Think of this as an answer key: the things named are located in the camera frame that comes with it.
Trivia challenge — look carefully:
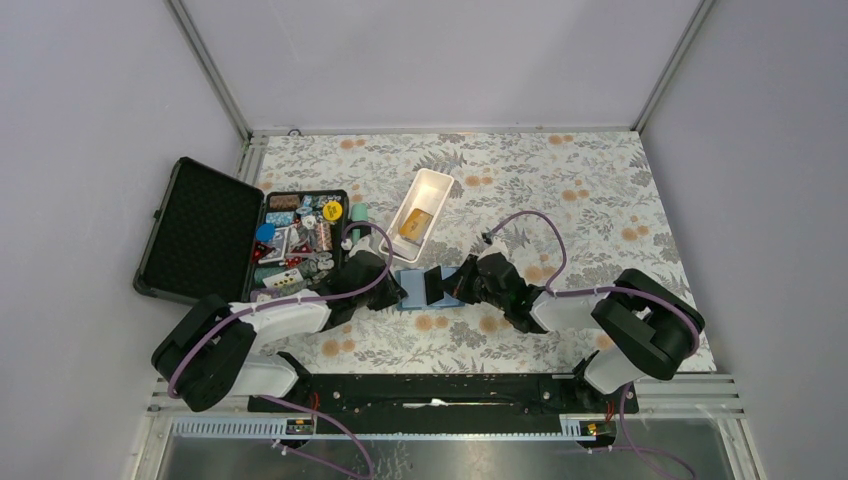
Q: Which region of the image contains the blue leather card holder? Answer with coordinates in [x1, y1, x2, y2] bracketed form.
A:
[395, 266, 464, 311]

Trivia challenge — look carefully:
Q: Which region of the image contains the gold credit card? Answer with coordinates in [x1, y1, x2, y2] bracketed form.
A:
[398, 208, 433, 244]

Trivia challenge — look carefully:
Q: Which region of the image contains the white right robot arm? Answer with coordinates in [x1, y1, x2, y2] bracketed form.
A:
[425, 252, 705, 412]

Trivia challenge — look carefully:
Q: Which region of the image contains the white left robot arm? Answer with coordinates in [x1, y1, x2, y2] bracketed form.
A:
[151, 250, 408, 412]

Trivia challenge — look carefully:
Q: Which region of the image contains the playing card deck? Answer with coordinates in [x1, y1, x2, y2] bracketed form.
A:
[262, 269, 304, 288]

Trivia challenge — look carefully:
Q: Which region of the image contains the white rectangular plastic tray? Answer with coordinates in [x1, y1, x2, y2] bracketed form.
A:
[387, 168, 455, 265]

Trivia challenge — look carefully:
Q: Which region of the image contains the yellow round poker chip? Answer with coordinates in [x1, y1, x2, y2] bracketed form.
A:
[322, 200, 344, 222]

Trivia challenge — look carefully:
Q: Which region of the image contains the blue round poker chip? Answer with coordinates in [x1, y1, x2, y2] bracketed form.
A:
[255, 223, 276, 243]

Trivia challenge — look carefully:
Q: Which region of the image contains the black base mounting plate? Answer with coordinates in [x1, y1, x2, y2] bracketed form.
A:
[284, 373, 639, 435]

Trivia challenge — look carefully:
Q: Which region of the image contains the black open carrying case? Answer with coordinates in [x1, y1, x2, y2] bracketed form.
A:
[132, 156, 352, 320]

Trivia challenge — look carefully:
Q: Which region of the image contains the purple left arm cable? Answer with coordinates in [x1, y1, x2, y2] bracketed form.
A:
[165, 221, 395, 478]

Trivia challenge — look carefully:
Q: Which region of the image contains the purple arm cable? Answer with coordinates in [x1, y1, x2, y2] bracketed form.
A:
[165, 221, 395, 478]
[483, 210, 707, 359]

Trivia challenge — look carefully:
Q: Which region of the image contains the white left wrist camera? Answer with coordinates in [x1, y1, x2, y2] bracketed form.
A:
[341, 235, 375, 257]

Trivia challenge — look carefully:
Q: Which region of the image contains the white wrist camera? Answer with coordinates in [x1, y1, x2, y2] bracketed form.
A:
[480, 232, 510, 259]
[341, 235, 375, 257]

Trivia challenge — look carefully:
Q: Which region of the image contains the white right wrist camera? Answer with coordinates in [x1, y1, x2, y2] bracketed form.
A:
[480, 232, 510, 259]

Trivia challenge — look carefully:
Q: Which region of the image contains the mint green case handle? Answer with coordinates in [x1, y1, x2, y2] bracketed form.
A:
[350, 203, 371, 244]

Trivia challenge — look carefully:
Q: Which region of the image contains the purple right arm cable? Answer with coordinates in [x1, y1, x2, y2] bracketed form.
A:
[483, 210, 707, 359]

